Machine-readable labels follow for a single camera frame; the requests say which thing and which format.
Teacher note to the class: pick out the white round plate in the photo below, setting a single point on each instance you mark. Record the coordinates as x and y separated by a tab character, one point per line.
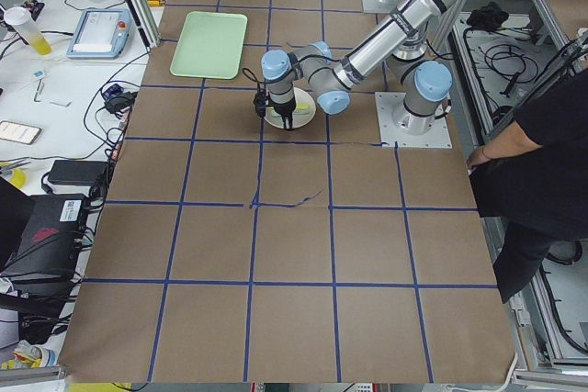
301	98

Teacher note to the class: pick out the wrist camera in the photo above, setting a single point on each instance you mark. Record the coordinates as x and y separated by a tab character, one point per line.
260	103

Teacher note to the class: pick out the near teach pendant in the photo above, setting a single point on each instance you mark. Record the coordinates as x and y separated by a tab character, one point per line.
100	34

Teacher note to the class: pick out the green plastic tray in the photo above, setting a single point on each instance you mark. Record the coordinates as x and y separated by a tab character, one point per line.
210	46

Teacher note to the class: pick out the person in black clothes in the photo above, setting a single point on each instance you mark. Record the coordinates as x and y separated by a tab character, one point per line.
537	181

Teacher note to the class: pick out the black computer box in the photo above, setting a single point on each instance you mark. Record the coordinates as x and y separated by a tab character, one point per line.
51	242

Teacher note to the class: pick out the smartphone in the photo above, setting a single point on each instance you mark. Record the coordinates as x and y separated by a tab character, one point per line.
18	133

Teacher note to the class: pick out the green plastic spoon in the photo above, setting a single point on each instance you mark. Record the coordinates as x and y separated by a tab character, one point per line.
296	113

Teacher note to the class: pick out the person's hand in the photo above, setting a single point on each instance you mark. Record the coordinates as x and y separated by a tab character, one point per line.
477	158

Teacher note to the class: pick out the cup with yellow drink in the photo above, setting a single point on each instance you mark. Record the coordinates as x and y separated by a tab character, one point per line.
20	19

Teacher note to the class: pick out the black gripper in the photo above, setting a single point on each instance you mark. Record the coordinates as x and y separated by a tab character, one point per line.
285	112

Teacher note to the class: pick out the black power adapter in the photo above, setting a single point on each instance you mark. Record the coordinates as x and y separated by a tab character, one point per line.
73	173

